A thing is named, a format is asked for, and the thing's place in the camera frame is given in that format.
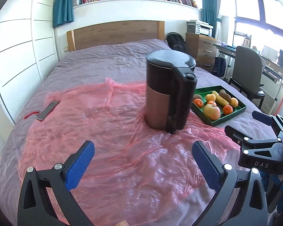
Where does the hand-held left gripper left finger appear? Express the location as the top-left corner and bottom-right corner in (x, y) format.
(18, 140), (95, 226)

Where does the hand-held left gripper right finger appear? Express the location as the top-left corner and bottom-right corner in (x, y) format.
(192, 141), (268, 226)

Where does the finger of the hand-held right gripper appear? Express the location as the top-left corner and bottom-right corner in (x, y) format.
(225, 125), (277, 150)
(252, 110), (283, 136)

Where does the green tray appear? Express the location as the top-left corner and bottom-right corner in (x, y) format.
(191, 85), (247, 127)

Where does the large red-yellow apple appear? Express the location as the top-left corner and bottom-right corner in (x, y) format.
(203, 104), (221, 120)

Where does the yellow banana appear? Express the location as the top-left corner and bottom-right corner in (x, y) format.
(212, 91), (230, 106)

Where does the pink plastic sheet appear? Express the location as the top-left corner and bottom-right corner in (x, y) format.
(18, 77), (241, 224)

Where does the desk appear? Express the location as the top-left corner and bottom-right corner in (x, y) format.
(217, 41), (283, 85)

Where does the grey office chair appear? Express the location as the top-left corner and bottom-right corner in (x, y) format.
(228, 46), (266, 106)

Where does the phone in red case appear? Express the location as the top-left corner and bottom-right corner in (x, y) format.
(36, 101), (60, 121)

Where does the dark blue tote bag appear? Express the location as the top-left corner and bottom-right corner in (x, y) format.
(212, 53), (227, 77)

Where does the copper and black electric kettle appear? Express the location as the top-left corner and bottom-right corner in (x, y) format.
(145, 50), (198, 134)

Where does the wooden dresser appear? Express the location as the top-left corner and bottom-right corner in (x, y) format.
(186, 32), (220, 74)

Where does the white printer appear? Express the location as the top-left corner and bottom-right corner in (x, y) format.
(187, 20), (213, 37)

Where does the black backpack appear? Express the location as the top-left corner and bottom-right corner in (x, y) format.
(166, 32), (186, 52)

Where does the teal curtain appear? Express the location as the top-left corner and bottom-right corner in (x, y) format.
(200, 0), (223, 39)
(52, 0), (74, 28)

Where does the wooden headboard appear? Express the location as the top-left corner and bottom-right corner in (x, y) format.
(66, 20), (165, 52)

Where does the white wardrobe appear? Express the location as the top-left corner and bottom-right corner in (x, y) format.
(0, 0), (59, 123)

